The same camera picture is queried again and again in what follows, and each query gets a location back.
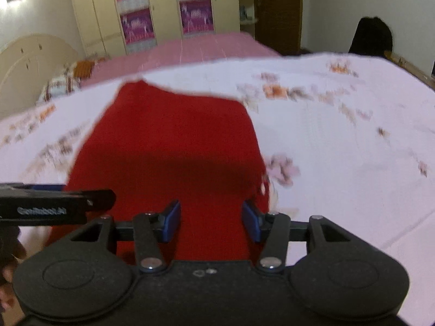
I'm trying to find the white plaid pillow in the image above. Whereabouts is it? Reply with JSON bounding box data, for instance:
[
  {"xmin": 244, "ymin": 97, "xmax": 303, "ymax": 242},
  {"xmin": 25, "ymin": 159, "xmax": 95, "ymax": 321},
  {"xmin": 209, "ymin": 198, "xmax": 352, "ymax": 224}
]
[{"xmin": 36, "ymin": 66, "xmax": 83, "ymax": 104}]

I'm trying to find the cream curved headboard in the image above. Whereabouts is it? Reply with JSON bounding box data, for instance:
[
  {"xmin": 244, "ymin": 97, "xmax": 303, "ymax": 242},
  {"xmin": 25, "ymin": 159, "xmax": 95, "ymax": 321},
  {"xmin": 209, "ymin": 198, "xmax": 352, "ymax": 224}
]
[{"xmin": 0, "ymin": 33, "xmax": 81, "ymax": 119}]

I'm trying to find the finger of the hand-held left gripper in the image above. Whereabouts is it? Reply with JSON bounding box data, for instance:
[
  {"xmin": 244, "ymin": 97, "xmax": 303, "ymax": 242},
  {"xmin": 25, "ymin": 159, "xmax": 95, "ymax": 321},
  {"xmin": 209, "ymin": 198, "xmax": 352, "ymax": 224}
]
[
  {"xmin": 0, "ymin": 183, "xmax": 66, "ymax": 193},
  {"xmin": 0, "ymin": 189, "xmax": 117, "ymax": 213}
]

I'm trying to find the cream wardrobe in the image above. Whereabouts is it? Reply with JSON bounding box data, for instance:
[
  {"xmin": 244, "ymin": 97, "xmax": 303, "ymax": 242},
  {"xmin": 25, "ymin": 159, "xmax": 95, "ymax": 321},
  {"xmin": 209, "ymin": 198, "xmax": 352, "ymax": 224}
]
[{"xmin": 67, "ymin": 0, "xmax": 242, "ymax": 57}]

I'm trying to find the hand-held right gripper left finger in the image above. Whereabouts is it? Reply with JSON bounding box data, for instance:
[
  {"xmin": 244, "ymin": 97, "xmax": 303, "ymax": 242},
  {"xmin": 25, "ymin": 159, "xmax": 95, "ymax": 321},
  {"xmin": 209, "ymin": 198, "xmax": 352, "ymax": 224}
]
[{"xmin": 70, "ymin": 200, "xmax": 182, "ymax": 273}]

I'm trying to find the person's left hand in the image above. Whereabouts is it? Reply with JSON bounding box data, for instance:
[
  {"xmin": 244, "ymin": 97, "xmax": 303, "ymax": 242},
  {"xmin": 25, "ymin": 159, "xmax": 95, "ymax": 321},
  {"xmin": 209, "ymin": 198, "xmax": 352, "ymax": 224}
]
[{"xmin": 0, "ymin": 240, "xmax": 28, "ymax": 314}]

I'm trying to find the orange patterned pillow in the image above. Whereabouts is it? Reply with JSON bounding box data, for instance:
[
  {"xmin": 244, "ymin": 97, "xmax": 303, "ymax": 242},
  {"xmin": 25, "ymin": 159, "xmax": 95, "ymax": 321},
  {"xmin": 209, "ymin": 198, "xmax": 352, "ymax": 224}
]
[{"xmin": 73, "ymin": 59, "xmax": 109, "ymax": 81}]

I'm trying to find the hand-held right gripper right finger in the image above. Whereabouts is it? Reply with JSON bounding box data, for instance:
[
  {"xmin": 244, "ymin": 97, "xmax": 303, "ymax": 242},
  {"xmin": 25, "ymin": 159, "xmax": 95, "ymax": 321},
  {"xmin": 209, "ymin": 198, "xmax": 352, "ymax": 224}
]
[{"xmin": 242, "ymin": 200, "xmax": 361, "ymax": 273}]

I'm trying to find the brown wooden door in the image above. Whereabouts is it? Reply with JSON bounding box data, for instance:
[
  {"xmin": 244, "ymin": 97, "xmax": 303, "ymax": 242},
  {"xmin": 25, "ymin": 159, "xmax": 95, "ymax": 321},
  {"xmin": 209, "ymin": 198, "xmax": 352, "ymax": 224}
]
[{"xmin": 254, "ymin": 0, "xmax": 304, "ymax": 57}]

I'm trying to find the cream corner shelf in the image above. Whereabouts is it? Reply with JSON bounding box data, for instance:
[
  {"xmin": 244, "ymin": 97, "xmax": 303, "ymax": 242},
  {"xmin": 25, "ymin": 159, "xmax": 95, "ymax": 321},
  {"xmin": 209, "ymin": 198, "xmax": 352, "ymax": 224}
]
[{"xmin": 237, "ymin": 0, "xmax": 257, "ymax": 38}]

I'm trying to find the red knit sweater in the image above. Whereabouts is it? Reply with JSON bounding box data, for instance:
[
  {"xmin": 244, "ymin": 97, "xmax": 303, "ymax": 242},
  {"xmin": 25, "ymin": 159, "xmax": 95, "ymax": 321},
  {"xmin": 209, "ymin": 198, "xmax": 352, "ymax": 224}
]
[{"xmin": 46, "ymin": 80, "xmax": 272, "ymax": 262}]

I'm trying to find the wooden bed frame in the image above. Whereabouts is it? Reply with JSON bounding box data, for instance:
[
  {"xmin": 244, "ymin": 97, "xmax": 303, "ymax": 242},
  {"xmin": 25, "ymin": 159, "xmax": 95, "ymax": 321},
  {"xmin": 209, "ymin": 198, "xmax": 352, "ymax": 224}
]
[{"xmin": 384, "ymin": 50, "xmax": 435, "ymax": 91}]

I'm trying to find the pink bedspread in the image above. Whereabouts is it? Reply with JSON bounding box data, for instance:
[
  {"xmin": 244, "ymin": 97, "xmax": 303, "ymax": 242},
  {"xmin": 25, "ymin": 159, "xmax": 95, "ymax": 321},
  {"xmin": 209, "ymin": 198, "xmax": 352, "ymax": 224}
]
[{"xmin": 80, "ymin": 32, "xmax": 282, "ymax": 87}]

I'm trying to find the floral white bed sheet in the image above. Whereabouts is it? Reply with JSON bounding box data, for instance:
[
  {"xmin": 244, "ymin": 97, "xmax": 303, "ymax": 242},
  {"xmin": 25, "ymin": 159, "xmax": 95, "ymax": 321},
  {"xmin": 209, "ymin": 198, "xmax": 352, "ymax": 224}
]
[{"xmin": 0, "ymin": 52, "xmax": 435, "ymax": 326}]

